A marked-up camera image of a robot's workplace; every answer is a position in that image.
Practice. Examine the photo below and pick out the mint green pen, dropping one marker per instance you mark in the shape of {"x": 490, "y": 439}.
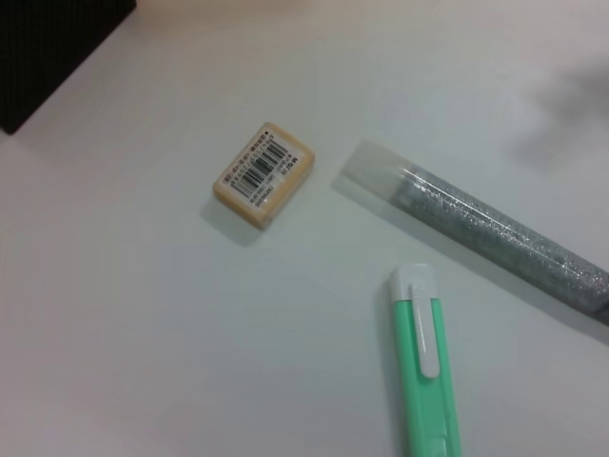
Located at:
{"x": 423, "y": 381}

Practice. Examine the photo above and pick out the black mesh pen holder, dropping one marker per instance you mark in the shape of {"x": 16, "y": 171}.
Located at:
{"x": 43, "y": 57}

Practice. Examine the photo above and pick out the beige eraser with barcode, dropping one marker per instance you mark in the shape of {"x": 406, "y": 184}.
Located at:
{"x": 264, "y": 176}

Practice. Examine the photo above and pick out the grey glitter pen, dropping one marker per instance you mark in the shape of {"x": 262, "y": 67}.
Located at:
{"x": 476, "y": 224}

